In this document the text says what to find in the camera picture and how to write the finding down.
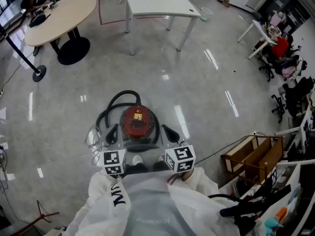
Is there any white office desk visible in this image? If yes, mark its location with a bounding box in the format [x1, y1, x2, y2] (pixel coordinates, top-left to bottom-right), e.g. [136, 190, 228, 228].
[237, 20, 279, 60]

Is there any red vacuum cleaner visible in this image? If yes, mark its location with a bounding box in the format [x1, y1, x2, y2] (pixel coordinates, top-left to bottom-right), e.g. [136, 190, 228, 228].
[119, 104, 160, 153]

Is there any person's right leg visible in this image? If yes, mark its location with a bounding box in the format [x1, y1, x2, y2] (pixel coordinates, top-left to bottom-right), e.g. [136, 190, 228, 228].
[152, 161, 171, 173]

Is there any white bucket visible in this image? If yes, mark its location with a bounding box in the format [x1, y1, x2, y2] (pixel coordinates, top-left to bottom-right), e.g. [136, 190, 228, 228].
[199, 7, 214, 22]

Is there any teal soft item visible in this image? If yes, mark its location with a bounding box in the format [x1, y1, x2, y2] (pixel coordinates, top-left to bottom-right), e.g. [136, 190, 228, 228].
[264, 217, 284, 236]

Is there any round beige table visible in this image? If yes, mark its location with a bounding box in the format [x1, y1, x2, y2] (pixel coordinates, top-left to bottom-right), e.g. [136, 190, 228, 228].
[24, 0, 97, 65]

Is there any person's torso in white jacket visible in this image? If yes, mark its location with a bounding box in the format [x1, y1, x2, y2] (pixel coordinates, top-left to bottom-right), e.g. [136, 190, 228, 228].
[63, 167, 266, 236]

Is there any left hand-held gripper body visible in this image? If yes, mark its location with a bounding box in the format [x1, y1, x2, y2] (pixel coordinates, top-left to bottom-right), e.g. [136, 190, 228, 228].
[99, 145, 127, 176]

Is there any person's left forearm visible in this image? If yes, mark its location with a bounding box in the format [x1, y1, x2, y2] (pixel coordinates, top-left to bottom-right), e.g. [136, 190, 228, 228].
[88, 170, 124, 201]

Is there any pink bag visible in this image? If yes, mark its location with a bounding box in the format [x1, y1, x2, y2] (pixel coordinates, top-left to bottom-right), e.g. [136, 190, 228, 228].
[282, 65, 297, 80]

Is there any black coat stand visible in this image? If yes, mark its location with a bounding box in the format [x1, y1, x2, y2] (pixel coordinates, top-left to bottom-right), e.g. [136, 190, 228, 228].
[0, 23, 47, 83]

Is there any black harness strap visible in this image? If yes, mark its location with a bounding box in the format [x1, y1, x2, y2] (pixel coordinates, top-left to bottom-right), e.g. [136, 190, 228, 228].
[208, 184, 291, 233]

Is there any white metal shelving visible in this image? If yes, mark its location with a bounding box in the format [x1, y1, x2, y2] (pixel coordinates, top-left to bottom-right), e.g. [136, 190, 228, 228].
[219, 104, 315, 236]

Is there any white rectangular table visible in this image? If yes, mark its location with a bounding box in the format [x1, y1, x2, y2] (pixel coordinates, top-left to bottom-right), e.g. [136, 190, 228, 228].
[125, 0, 201, 56]

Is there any grey power cable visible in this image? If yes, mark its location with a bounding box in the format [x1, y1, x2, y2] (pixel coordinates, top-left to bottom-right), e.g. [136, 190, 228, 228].
[85, 124, 103, 166]

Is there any black vacuum hose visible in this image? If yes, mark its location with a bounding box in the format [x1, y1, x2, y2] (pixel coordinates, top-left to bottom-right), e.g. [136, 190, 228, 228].
[95, 89, 160, 145]

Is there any person's right forearm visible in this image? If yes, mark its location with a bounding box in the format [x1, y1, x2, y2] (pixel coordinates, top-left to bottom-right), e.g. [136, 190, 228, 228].
[182, 167, 219, 196]

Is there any black bag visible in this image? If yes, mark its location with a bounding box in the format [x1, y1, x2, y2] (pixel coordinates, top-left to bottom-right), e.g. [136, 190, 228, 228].
[29, 13, 51, 28]

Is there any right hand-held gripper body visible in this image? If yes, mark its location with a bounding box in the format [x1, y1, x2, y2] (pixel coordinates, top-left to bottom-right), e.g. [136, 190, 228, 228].
[163, 141, 196, 174]

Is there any person's leg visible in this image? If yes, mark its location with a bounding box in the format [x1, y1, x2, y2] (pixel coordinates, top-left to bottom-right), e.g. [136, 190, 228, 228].
[152, 161, 171, 173]
[123, 163, 150, 176]

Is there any red metal stand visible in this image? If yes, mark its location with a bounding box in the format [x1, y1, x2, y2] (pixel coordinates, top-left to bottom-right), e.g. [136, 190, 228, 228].
[14, 200, 60, 236]

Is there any brown wooden rack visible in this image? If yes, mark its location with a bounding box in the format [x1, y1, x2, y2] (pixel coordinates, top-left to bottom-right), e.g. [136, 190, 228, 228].
[221, 134, 285, 186]

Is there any person's left leg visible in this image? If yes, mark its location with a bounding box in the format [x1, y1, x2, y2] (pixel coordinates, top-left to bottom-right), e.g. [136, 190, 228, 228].
[123, 163, 150, 176]

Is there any black office chair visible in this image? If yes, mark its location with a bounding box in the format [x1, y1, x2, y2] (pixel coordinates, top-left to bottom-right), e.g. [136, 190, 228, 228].
[258, 53, 293, 82]
[271, 76, 315, 124]

